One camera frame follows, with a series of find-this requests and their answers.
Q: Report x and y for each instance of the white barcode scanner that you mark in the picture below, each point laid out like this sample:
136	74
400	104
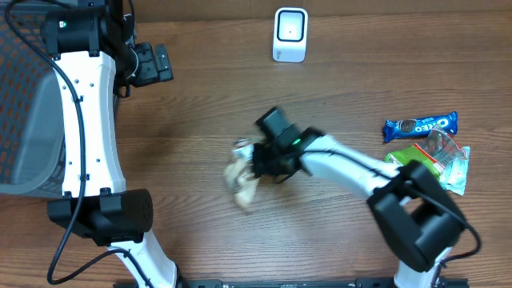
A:
290	34

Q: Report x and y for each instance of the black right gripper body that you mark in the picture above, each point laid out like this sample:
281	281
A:
265	163

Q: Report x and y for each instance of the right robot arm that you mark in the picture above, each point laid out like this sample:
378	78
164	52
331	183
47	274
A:
419	221

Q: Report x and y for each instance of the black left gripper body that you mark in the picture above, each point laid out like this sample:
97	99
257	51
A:
146	70

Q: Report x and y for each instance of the brown clear snack bag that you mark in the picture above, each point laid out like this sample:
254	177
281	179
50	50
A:
239	174

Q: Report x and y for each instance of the grey plastic mesh basket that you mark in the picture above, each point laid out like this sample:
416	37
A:
32	138

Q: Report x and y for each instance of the teal snack packet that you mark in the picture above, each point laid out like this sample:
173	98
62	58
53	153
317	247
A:
454	176

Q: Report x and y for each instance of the green Haribo gummy bag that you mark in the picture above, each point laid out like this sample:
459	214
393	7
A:
436	152

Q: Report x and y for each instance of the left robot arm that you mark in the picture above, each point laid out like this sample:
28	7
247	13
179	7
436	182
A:
93	49

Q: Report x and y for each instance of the blue Oreo cookie pack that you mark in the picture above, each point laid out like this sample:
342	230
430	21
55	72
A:
419	127

